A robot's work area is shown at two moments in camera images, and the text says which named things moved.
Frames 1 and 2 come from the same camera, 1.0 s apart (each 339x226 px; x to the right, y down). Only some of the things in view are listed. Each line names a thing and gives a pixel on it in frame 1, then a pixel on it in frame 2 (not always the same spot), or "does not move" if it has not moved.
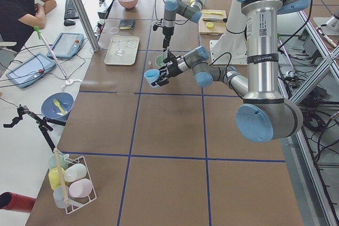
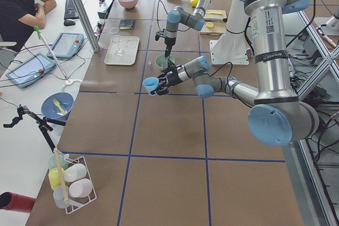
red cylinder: x=11 y=201 does not move
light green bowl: x=159 y=61 does not move
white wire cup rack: x=71 y=179 does not move
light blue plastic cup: x=152 y=75 -> x=150 y=83
